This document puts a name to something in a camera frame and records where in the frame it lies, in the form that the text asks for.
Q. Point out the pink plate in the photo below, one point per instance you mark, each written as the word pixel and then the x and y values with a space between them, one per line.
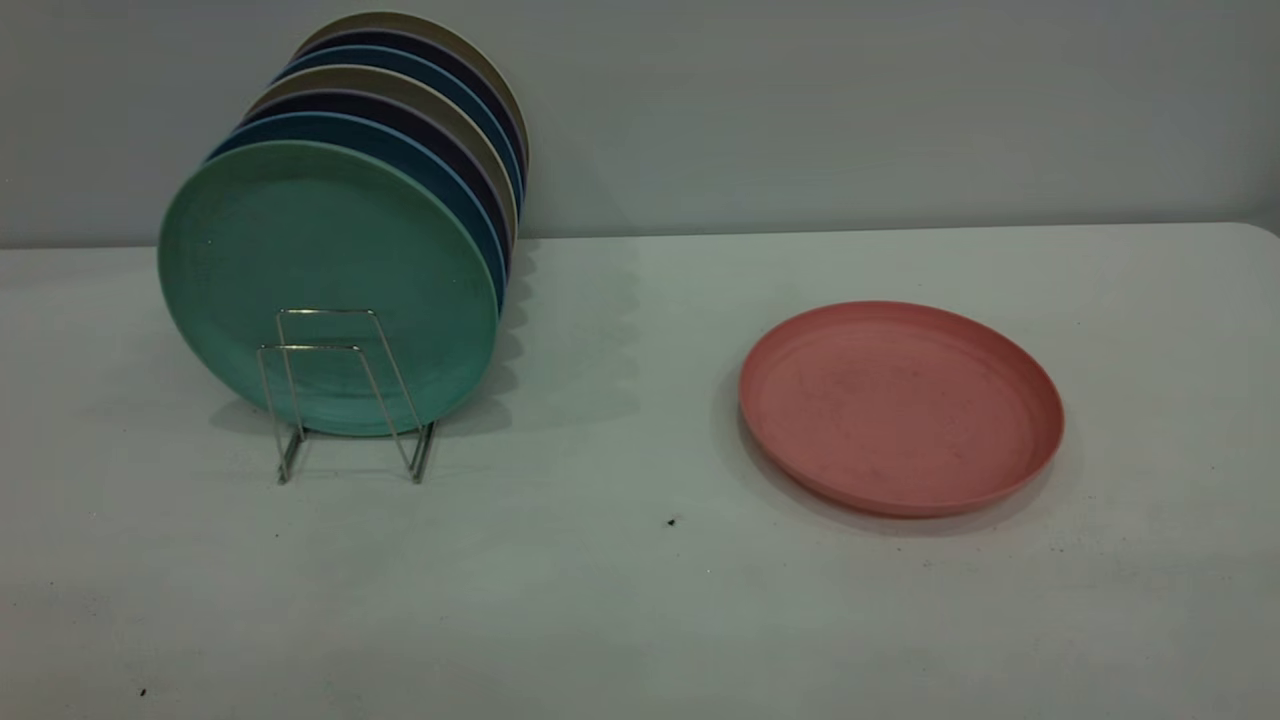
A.
pixel 900 410

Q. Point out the green plate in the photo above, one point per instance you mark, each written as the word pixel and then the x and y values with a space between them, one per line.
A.
pixel 330 250

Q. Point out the large blue plate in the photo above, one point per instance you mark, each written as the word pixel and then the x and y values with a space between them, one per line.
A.
pixel 330 126

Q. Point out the large dark purple plate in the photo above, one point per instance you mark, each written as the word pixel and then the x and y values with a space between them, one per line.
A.
pixel 340 102

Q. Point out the large beige plate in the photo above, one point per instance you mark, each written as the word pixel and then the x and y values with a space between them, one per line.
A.
pixel 360 78

